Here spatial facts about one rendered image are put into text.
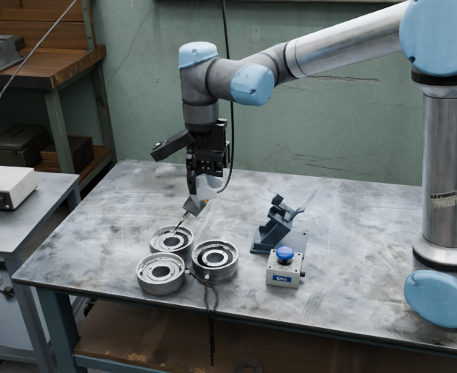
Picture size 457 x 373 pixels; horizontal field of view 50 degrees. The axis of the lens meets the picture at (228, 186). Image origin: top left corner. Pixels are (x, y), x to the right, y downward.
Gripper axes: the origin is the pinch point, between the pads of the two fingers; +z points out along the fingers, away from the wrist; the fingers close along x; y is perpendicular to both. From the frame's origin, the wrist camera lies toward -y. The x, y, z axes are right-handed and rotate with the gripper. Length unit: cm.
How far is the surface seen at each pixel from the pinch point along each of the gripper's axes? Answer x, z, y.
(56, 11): 143, -13, -116
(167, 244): -2.5, 12.0, -7.7
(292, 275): -10.8, 9.5, 23.4
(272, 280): -10.7, 11.5, 19.1
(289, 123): 154, 45, 4
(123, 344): -12.4, 38.0, -18.5
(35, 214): 20, 25, -60
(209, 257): -6.3, 11.3, 3.9
